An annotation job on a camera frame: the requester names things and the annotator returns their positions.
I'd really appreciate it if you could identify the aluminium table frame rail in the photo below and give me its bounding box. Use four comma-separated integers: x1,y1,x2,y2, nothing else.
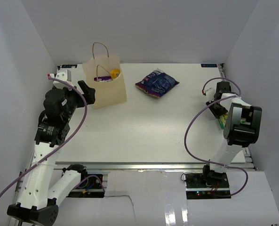
14,63,256,226

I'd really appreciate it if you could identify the purple blue snack bag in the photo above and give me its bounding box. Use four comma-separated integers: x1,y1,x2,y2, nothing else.
135,68,180,98

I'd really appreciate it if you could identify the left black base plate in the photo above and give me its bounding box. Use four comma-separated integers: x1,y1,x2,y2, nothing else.
68,177,104,198

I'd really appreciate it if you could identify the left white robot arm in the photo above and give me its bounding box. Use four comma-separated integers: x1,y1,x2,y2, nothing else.
7,81,95,226

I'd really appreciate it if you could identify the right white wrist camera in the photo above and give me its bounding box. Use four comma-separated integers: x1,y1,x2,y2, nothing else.
202,87,215,98

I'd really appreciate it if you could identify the white cardboard sheet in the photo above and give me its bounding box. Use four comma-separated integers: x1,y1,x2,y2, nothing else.
55,171,279,226

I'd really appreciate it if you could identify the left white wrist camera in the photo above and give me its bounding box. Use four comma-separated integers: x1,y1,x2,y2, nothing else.
48,69,73,90

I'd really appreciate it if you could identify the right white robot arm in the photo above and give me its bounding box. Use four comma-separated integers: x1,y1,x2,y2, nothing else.
201,81,263,188

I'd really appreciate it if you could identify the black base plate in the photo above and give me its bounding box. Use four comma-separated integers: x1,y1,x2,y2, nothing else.
180,172,231,200
68,177,104,198

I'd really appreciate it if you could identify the brown M&M's packet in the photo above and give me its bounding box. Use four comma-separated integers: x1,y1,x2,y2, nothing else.
94,76,113,82

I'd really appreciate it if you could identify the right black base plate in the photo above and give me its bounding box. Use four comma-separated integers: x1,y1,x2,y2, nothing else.
180,172,231,200

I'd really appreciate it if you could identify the green snack packet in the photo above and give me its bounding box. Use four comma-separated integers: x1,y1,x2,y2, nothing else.
218,113,228,129

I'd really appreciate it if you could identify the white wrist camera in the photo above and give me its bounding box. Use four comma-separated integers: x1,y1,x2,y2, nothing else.
202,87,215,98
48,69,73,90

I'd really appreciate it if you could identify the beige paper bag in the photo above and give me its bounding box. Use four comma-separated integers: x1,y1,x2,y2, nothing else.
82,48,127,109

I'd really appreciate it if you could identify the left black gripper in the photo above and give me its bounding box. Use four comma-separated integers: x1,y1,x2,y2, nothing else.
61,80,95,121

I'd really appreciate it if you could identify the yellow snack wrapper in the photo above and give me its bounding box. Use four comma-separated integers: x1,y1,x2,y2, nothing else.
110,69,121,80

